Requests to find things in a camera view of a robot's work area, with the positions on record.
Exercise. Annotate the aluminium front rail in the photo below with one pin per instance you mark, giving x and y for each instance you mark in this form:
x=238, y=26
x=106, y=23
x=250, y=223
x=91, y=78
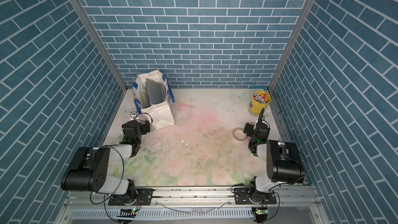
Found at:
x=215, y=196

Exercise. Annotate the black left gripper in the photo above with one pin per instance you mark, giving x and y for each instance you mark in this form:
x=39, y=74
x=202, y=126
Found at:
x=143, y=127

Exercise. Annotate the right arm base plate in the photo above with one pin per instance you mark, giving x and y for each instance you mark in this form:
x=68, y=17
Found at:
x=243, y=195

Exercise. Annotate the grey mesh pouch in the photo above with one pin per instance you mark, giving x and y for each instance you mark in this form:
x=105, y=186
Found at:
x=154, y=92

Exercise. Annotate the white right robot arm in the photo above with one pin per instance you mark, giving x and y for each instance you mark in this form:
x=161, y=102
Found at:
x=283, y=162

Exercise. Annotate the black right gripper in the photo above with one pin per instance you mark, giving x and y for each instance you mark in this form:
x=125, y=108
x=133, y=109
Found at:
x=251, y=128

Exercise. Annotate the roll of clear tape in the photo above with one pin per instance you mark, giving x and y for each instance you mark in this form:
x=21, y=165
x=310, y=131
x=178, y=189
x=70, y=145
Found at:
x=239, y=135

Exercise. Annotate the yellow cup with markers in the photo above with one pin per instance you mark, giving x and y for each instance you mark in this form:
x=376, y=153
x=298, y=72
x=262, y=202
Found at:
x=259, y=101

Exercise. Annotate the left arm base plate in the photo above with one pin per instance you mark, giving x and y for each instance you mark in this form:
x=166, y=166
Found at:
x=141, y=196

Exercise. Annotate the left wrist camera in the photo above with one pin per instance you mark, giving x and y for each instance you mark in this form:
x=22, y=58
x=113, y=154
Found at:
x=133, y=115

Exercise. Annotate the white canvas tote bag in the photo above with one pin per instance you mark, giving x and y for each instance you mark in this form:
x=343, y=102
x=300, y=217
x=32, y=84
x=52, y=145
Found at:
x=160, y=115

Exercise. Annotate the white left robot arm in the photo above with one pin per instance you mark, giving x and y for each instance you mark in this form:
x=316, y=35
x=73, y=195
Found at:
x=88, y=168

